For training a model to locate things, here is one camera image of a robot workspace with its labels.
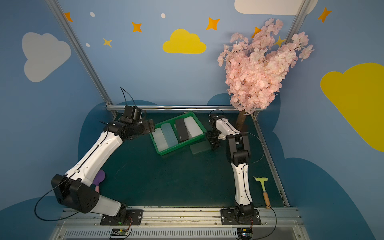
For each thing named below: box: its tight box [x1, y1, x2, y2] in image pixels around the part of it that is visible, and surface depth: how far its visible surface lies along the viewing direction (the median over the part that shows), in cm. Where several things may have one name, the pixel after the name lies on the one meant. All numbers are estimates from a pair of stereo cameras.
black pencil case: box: [175, 118, 189, 142], surface depth 110 cm
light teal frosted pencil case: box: [161, 122, 179, 148], surface depth 104 cm
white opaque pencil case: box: [183, 116, 204, 139], surface depth 111 cm
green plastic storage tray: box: [149, 111, 206, 156], surface depth 106 cm
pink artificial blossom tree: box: [218, 18, 314, 131], surface depth 69 cm
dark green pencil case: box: [189, 140, 212, 155], surface depth 103 cm
